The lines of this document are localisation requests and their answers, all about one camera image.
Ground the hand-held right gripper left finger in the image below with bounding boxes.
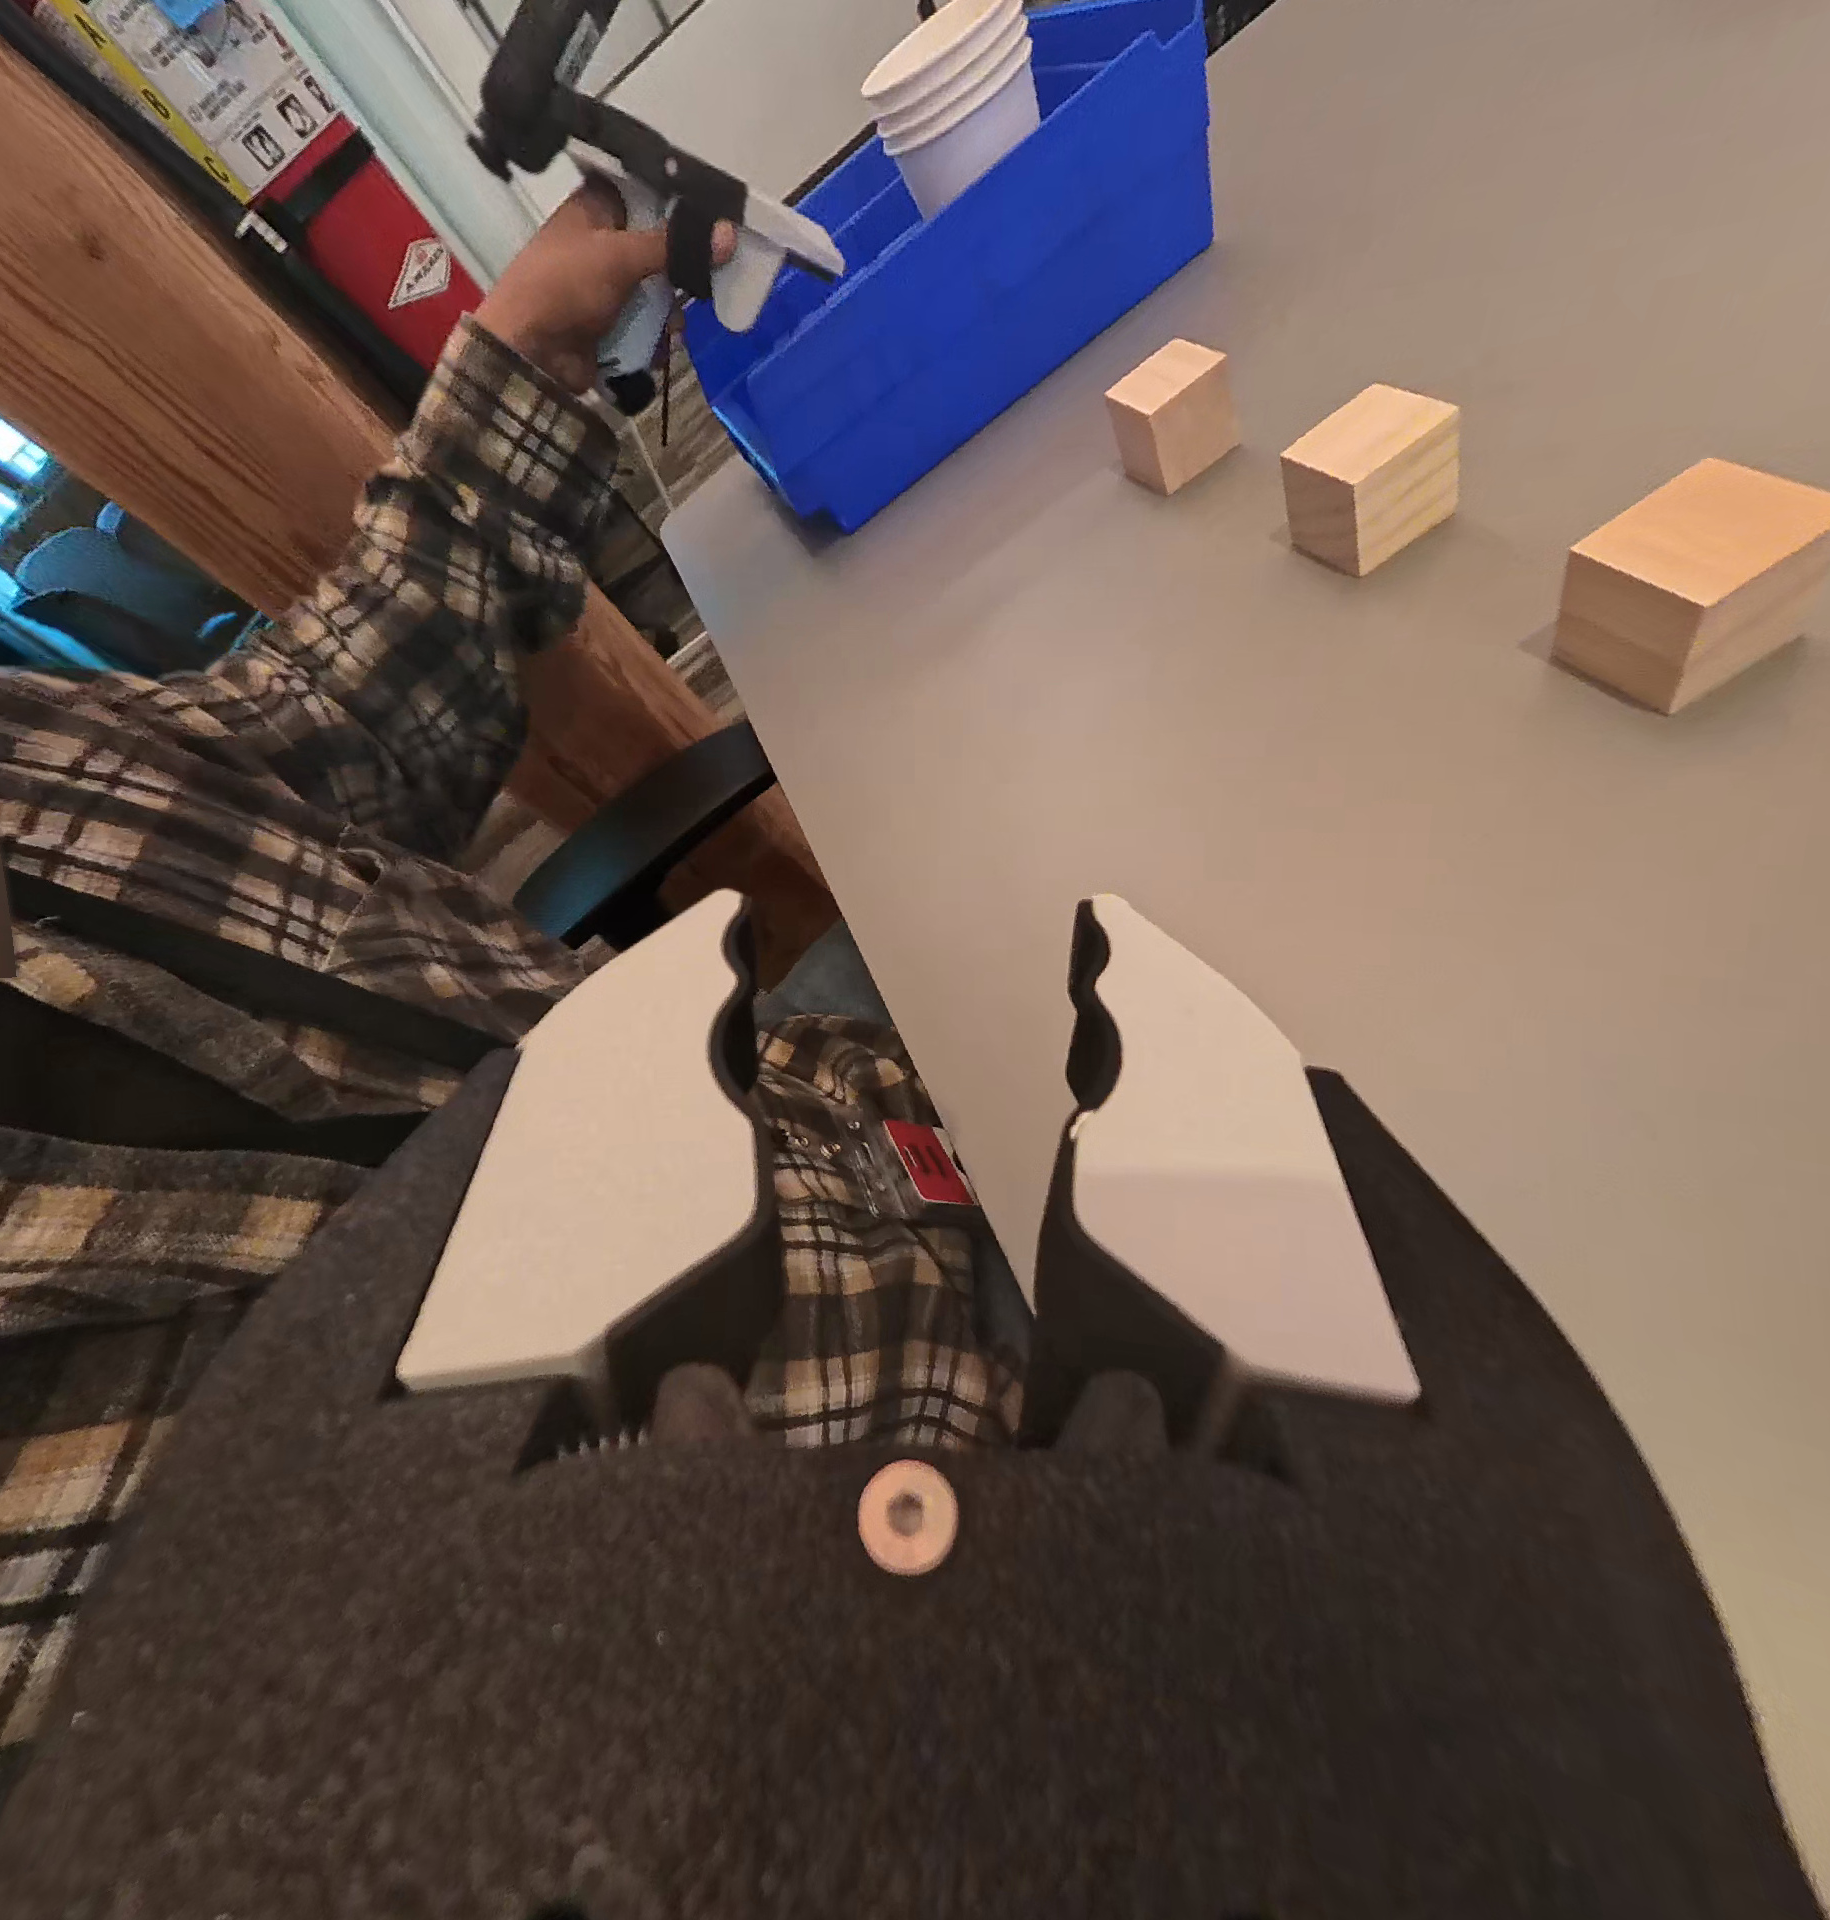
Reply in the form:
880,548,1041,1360
392,887,782,1442

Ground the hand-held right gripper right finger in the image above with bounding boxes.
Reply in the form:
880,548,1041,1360
1017,900,1426,1453

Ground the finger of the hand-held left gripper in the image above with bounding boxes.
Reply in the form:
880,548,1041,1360
710,236,782,332
733,187,849,284

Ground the blue plastic bin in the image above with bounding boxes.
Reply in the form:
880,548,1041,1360
675,0,1218,537

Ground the wooden cube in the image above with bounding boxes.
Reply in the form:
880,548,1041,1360
1105,338,1242,499
1550,455,1830,720
1278,389,1462,575

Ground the person's left forearm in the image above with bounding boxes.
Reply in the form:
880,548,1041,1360
205,317,625,865

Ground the person's left hand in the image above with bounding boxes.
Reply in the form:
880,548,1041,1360
470,187,740,399

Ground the red fire extinguisher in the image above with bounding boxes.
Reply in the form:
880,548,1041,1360
235,113,489,377

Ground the clear badge red label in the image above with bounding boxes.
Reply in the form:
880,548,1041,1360
794,1109,982,1211

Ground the black chair armrest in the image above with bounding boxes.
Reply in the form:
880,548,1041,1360
510,727,779,946

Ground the brown wooden furniture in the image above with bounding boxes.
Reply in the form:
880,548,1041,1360
0,15,845,934

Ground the teal upholstered chair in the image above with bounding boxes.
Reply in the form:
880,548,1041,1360
6,499,260,676

